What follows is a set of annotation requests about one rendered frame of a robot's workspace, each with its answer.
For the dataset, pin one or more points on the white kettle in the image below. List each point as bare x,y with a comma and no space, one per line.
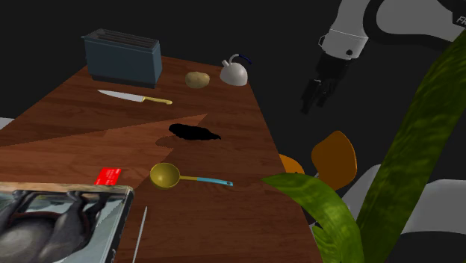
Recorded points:
233,75

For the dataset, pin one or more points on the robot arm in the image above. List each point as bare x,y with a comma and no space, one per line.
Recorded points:
346,40

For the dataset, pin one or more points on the red card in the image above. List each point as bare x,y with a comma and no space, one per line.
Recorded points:
108,176

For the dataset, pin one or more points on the thin grey rod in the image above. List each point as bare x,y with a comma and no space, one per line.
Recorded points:
140,235

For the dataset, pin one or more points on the green leafy plant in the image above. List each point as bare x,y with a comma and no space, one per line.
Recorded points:
411,156

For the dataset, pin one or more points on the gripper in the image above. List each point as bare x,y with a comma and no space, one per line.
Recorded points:
332,71

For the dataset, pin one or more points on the dark blue toaster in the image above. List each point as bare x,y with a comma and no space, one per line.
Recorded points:
122,60

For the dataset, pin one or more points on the orange chair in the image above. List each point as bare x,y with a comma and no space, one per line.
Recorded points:
291,165
334,160

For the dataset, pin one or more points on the book with horse picture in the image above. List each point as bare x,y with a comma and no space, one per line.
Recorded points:
43,226

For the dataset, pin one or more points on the wooden table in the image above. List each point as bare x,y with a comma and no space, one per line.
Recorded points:
225,222

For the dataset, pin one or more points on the potato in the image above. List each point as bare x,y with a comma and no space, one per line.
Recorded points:
197,80

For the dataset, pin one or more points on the black flat irregular object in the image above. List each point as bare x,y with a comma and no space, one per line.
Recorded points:
193,132

